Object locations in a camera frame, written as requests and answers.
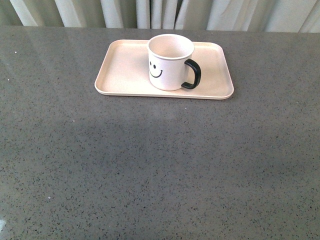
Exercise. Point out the grey-white pleated curtain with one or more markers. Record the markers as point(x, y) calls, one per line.
point(292, 16)

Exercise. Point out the beige rectangular tray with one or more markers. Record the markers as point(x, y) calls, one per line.
point(124, 72)

